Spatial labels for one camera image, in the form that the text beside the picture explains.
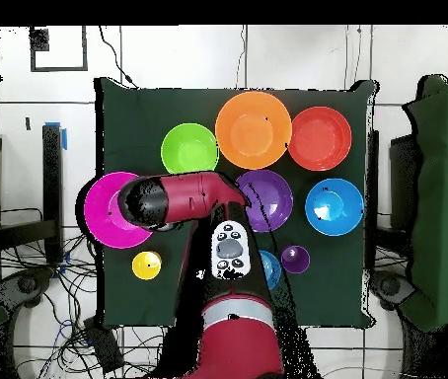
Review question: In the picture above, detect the purple bowl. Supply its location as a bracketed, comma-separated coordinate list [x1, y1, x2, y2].
[236, 169, 295, 234]

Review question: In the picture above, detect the large orange bowl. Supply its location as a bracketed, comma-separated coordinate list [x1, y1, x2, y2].
[214, 91, 293, 171]

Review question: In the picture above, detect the pink bowl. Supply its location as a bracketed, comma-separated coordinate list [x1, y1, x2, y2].
[83, 171, 161, 250]

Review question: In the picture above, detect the green bowl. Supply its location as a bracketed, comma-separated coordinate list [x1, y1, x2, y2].
[160, 122, 220, 176]

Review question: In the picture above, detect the small blue bowl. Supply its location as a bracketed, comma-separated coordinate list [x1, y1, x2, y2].
[258, 249, 283, 291]

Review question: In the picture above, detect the purple cup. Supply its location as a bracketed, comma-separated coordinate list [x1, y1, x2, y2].
[280, 245, 311, 275]

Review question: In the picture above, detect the yellow cup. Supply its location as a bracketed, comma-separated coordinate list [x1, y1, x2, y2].
[131, 250, 163, 278]

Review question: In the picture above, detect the large blue bowl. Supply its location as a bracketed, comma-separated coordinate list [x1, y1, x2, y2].
[304, 178, 365, 237]

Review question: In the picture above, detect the red bowl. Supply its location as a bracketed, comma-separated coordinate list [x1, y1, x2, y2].
[287, 105, 353, 173]

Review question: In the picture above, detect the dark green table cloth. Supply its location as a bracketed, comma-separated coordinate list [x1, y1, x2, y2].
[94, 76, 379, 331]

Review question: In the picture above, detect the blue tape strip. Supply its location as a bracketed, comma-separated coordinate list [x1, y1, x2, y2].
[43, 120, 68, 151]

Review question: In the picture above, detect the black metal stand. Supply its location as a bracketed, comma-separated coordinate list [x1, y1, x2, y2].
[0, 122, 65, 265]

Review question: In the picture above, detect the black power strip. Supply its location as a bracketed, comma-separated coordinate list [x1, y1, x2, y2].
[83, 315, 124, 374]

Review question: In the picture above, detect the tangle of black cables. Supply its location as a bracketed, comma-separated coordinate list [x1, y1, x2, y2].
[0, 206, 170, 379]

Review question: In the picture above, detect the black floor cable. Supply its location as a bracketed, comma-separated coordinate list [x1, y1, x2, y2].
[98, 26, 138, 89]

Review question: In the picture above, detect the black square frame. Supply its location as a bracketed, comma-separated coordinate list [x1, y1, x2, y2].
[29, 26, 89, 73]

